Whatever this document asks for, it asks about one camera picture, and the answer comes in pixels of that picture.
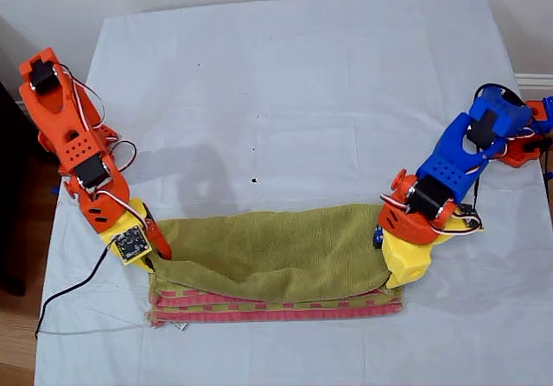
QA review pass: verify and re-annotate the green towel with pink border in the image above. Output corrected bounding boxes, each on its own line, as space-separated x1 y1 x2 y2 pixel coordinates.
144 203 407 331

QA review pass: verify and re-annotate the dark wooden cabinet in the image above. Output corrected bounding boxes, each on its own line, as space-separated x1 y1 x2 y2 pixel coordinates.
0 81 31 297

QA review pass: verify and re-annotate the pale table cloth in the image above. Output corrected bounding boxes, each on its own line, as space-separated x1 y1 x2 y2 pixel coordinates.
33 0 553 386

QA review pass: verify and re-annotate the black clamp at blue base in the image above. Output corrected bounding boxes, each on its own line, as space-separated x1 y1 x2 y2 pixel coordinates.
520 137 553 156

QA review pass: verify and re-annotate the camera board on red-orange arm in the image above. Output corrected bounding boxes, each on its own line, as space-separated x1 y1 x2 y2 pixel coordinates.
111 225 153 266

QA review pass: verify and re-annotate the thick black camera cable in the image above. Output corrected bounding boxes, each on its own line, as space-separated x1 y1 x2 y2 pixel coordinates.
35 241 116 339

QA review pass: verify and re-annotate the camera board on blue arm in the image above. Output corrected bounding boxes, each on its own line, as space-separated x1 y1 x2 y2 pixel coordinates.
451 202 477 223

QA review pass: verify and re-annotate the thin black camera cable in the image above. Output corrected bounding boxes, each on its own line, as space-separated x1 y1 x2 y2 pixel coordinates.
469 172 484 214

